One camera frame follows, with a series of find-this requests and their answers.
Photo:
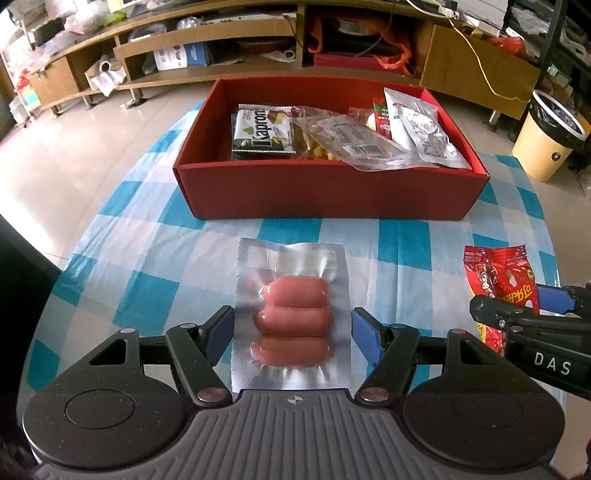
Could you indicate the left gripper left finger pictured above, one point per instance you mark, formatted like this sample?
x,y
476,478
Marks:
x,y
195,350

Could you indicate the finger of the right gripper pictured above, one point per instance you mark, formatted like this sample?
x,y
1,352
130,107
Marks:
x,y
496,311
564,300

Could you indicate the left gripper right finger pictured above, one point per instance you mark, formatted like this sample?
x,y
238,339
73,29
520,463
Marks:
x,y
391,351

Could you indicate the red candy bag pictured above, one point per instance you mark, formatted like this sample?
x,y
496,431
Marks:
x,y
503,274

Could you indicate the vacuum packed sausages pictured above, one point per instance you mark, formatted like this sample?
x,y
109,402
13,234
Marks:
x,y
293,327

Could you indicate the clear barcode snack bag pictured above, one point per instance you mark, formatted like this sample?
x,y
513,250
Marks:
x,y
350,141

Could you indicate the silver foil snack pack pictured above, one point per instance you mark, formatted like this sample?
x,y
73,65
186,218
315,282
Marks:
x,y
414,125

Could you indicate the yellow waffle cookie bag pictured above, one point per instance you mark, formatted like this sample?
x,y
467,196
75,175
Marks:
x,y
308,148

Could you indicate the red green snack bag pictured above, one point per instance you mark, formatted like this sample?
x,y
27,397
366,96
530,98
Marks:
x,y
376,117

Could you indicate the Kaprons wafer pack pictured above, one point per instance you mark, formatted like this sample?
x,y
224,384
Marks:
x,y
262,130

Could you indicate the blue checkered tablecloth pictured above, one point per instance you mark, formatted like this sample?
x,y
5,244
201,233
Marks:
x,y
145,262

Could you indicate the yellow trash bin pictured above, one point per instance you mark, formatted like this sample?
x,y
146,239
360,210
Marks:
x,y
549,135

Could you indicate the red cardboard box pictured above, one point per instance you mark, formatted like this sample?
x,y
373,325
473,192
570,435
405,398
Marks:
x,y
215,186

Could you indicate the wooden TV cabinet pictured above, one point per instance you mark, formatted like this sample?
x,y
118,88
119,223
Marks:
x,y
445,62

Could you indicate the blue white carton box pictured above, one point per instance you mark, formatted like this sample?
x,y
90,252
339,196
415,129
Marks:
x,y
182,56

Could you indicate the orange plastic bag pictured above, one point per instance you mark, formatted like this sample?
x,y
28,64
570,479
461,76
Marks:
x,y
360,44

